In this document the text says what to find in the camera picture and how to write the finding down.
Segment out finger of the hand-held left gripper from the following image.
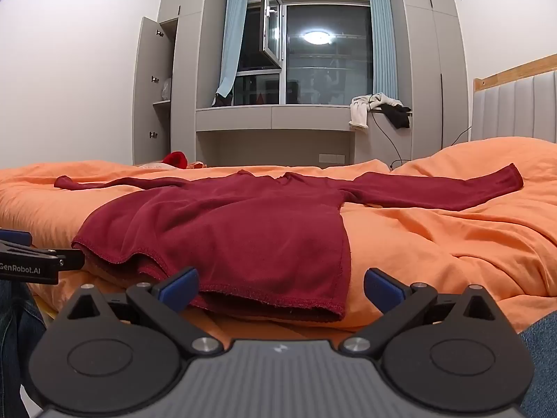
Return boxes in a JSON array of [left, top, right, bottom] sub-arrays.
[[0, 228, 34, 250], [0, 246, 84, 271]]

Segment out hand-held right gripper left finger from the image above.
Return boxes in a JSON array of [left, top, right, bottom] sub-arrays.
[[65, 267, 225, 356]]

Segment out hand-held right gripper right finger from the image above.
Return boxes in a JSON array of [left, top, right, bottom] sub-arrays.
[[338, 268, 500, 355]]

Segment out dark red long-sleeve shirt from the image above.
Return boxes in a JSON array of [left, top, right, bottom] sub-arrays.
[[54, 163, 524, 324]]

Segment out orange blanket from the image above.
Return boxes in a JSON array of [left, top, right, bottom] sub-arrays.
[[0, 136, 557, 349]]

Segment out person's left leg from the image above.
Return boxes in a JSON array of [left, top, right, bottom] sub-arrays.
[[0, 281, 48, 418]]

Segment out person's leg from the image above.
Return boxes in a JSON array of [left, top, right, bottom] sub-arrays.
[[0, 281, 48, 418], [518, 318, 557, 418]]

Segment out red plush item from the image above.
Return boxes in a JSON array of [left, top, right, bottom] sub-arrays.
[[162, 152, 189, 170]]

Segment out black garment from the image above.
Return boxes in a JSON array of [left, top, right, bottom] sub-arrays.
[[382, 104, 413, 130]]

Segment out person's right leg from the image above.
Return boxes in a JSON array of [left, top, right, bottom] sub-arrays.
[[518, 318, 557, 418]]

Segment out white garment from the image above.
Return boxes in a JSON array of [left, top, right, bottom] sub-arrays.
[[349, 93, 405, 132]]

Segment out grey wardrobe door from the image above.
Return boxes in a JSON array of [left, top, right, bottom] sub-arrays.
[[133, 16, 169, 166]]

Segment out grey open wardrobe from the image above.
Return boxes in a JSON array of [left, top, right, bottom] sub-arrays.
[[159, 0, 227, 167]]

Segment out grey padded wooden headboard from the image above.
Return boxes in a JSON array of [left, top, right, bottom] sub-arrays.
[[472, 53, 557, 145]]

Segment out grey closed wardrobe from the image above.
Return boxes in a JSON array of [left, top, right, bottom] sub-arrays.
[[389, 0, 470, 162]]

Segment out large window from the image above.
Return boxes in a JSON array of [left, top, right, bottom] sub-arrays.
[[233, 0, 375, 106]]

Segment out light blue curtain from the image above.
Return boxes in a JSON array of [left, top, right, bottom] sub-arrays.
[[367, 0, 399, 101], [216, 0, 249, 99]]

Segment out open window sash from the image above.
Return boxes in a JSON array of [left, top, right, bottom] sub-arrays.
[[260, 0, 285, 69]]

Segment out black cable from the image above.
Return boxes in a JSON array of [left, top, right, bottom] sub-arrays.
[[368, 96, 473, 170]]

